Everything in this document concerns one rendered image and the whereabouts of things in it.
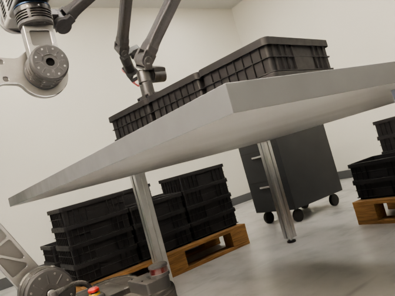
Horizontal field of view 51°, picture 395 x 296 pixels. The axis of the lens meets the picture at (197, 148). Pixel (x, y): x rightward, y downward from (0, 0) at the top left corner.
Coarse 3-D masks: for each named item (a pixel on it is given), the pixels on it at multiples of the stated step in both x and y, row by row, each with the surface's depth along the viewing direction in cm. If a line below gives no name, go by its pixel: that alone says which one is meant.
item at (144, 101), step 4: (140, 100) 165; (144, 100) 164; (136, 104) 168; (140, 104) 166; (144, 104) 164; (128, 108) 172; (132, 108) 170; (136, 108) 168; (120, 112) 176; (124, 112) 174; (128, 112) 172; (112, 116) 181; (116, 116) 179; (120, 116) 177; (112, 120) 181
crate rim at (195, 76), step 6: (198, 72) 143; (186, 78) 146; (192, 78) 144; (198, 78) 143; (174, 84) 150; (180, 84) 148; (162, 90) 155; (168, 90) 153; (150, 96) 161; (156, 96) 158; (150, 102) 164
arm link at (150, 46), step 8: (168, 0) 171; (176, 0) 172; (160, 8) 173; (168, 8) 171; (176, 8) 173; (160, 16) 171; (168, 16) 172; (160, 24) 171; (168, 24) 173; (152, 32) 171; (160, 32) 172; (152, 40) 170; (160, 40) 173; (144, 48) 171; (152, 48) 171; (136, 56) 173; (144, 56) 169; (152, 56) 172; (136, 64) 176; (144, 64) 170; (152, 64) 173
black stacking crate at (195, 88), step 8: (200, 80) 144; (184, 88) 149; (192, 88) 146; (200, 88) 144; (168, 96) 154; (176, 96) 152; (184, 96) 148; (192, 96) 147; (152, 104) 162; (160, 104) 159; (168, 104) 155; (176, 104) 152; (184, 104) 150; (160, 112) 159; (168, 112) 157
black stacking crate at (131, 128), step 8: (136, 112) 170; (144, 112) 166; (152, 112) 164; (120, 120) 178; (128, 120) 175; (136, 120) 171; (144, 120) 168; (152, 120) 165; (120, 128) 180; (128, 128) 176; (136, 128) 172; (120, 136) 181
